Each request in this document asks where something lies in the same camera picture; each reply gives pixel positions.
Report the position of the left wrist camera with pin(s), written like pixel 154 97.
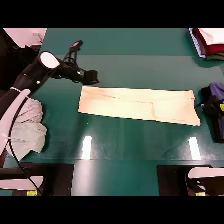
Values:
pixel 77 44

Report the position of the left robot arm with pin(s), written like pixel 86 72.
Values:
pixel 28 78

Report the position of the pale striped garment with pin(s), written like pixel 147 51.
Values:
pixel 197 45

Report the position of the purple garment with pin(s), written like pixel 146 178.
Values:
pixel 218 90

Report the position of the beige garment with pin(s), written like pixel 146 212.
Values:
pixel 140 104

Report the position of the light grey garment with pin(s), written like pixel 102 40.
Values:
pixel 28 130

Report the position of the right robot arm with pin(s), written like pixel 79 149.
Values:
pixel 205 173

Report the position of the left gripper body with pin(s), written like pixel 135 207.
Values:
pixel 90 77

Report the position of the black garment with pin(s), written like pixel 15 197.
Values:
pixel 213 111

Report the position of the white garment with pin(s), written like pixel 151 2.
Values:
pixel 213 35

